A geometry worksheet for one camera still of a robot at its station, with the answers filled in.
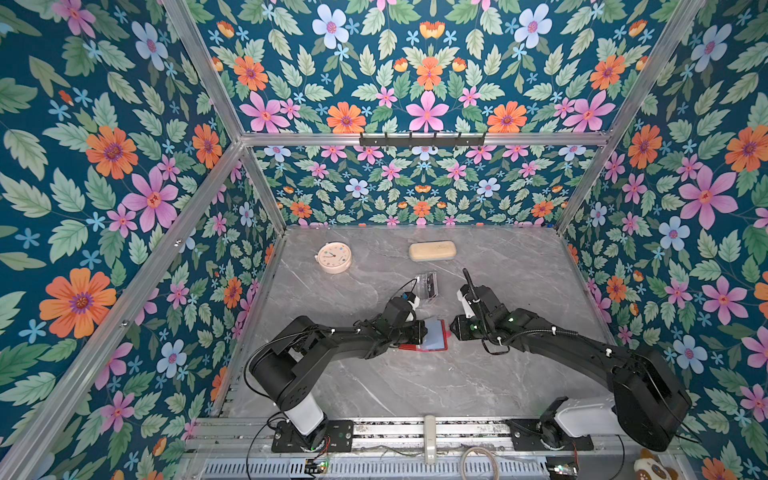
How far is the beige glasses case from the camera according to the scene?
1.10m

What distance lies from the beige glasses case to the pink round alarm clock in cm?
24

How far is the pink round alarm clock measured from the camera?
107 cm
